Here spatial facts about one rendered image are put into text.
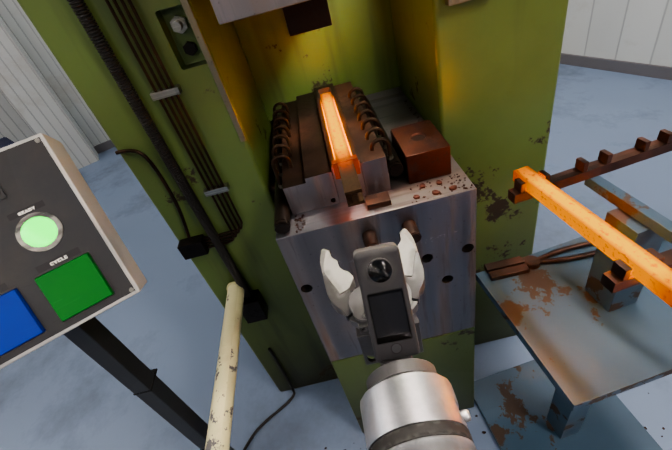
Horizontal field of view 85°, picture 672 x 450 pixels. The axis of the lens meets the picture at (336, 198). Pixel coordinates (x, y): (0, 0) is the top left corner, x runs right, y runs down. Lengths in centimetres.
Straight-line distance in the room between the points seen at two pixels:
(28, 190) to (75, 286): 16
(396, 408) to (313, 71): 91
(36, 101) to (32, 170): 348
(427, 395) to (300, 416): 119
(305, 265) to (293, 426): 88
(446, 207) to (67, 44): 72
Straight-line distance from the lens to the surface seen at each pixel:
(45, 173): 69
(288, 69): 110
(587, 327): 87
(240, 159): 83
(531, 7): 85
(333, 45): 109
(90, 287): 68
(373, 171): 69
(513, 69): 88
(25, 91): 416
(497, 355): 155
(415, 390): 36
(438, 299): 91
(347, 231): 69
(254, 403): 161
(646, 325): 90
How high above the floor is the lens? 135
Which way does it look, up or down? 37 degrees down
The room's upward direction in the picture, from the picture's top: 16 degrees counter-clockwise
